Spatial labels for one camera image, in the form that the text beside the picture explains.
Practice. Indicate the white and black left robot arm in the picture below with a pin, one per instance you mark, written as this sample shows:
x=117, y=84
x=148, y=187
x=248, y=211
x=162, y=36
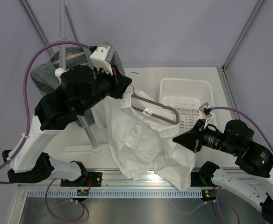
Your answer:
x=81, y=89

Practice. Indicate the aluminium frame post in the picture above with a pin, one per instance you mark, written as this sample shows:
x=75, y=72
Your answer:
x=245, y=30
x=34, y=21

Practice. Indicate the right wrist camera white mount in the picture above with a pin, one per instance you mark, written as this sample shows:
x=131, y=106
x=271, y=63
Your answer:
x=205, y=110

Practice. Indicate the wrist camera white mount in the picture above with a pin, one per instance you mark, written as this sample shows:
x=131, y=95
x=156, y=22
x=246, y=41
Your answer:
x=101, y=58
x=205, y=110

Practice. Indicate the aluminium mounting rail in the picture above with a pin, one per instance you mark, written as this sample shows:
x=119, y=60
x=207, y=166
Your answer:
x=112, y=178

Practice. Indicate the beige clothes hanger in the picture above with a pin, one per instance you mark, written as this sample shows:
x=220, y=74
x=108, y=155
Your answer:
x=69, y=55

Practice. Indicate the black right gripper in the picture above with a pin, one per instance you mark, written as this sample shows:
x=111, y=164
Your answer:
x=191, y=138

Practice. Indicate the aluminium frame post left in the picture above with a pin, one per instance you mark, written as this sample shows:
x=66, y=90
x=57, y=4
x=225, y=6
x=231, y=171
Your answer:
x=34, y=21

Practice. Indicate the white shirt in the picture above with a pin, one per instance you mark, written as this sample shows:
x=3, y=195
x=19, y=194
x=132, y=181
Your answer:
x=138, y=142

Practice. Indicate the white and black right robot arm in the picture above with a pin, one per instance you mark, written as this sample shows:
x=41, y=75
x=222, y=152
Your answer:
x=251, y=157

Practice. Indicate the grey clothes rack stand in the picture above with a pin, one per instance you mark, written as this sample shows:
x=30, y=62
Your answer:
x=94, y=146

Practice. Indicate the aluminium frame post right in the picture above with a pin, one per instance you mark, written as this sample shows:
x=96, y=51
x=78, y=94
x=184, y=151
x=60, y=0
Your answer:
x=245, y=30

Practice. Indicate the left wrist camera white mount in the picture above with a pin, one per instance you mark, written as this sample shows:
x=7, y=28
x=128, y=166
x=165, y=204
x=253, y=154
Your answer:
x=101, y=58

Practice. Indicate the grey-green shirt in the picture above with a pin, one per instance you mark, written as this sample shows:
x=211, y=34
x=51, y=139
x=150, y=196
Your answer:
x=45, y=80

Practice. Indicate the grey clothes hanger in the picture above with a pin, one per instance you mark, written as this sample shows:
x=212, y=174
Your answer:
x=142, y=102

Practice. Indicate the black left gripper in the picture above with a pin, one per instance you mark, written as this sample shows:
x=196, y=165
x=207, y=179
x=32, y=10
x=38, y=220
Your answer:
x=122, y=82

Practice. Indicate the white slotted cable duct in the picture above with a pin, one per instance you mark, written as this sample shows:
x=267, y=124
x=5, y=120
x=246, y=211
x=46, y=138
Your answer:
x=115, y=193

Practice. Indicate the white plastic basket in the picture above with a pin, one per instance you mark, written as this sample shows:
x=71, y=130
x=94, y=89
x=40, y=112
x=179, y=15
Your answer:
x=186, y=96

